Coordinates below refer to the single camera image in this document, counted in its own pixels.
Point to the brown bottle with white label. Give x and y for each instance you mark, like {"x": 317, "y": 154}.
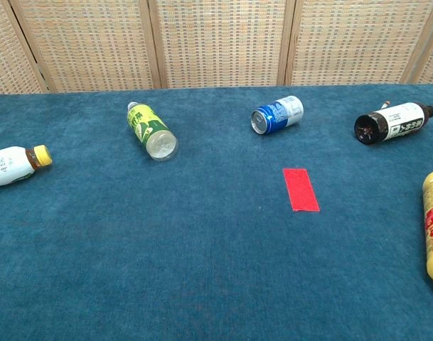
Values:
{"x": 394, "y": 122}

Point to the blue and white can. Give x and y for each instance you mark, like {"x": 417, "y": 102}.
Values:
{"x": 278, "y": 114}

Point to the green label clear bottle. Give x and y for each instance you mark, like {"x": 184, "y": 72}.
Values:
{"x": 146, "y": 126}

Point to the white bottle with yellow cap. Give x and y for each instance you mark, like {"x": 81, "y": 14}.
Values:
{"x": 6, "y": 166}

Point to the blue carpet table cloth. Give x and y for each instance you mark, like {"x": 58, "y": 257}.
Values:
{"x": 166, "y": 248}

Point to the small red object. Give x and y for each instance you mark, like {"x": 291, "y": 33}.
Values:
{"x": 300, "y": 190}

